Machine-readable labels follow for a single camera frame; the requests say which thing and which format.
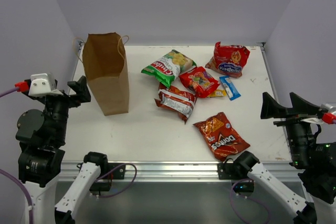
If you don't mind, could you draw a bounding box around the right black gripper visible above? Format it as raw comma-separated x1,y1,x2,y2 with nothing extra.
261,90,323,166

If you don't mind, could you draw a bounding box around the brown paper bag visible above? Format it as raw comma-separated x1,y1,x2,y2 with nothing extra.
78,32,130,116

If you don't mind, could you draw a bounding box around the blue snack bar wrapper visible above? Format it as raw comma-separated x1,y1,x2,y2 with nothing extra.
219,76,241,101

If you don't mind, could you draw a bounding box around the yellow M&M's candy packet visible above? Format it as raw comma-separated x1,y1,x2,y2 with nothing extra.
207,89,226,98

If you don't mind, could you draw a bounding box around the red patterned snack bag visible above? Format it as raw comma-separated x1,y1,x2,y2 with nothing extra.
205,41,250,78

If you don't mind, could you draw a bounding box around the green snack bag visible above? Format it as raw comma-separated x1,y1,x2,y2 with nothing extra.
141,50,197,88

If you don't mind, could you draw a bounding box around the red fruit gummies bag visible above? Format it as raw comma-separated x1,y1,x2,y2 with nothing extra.
179,67,219,98

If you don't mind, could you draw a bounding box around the red Doritos chip bag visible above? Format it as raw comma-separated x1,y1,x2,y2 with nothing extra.
154,83,197,123

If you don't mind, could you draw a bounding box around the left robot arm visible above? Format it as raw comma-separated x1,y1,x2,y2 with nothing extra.
15,73,109,223

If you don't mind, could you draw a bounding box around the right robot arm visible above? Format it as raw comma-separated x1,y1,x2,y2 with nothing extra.
233,92,335,223

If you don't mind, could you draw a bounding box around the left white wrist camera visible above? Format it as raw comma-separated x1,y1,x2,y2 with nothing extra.
28,73,63,98

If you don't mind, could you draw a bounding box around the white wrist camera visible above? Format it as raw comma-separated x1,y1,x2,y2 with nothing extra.
301,102,336,125
28,73,63,98

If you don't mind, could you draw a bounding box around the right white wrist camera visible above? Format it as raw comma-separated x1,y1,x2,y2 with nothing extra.
301,102,336,125

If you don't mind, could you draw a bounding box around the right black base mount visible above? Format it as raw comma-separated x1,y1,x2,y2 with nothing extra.
217,158,255,197

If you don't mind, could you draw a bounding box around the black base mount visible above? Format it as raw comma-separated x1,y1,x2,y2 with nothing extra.
89,163,126,196
217,158,255,197

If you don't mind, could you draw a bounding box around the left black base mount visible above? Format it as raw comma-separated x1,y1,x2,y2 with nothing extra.
89,163,126,196

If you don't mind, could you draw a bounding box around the aluminium front rail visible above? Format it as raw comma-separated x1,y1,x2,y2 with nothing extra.
56,161,302,183

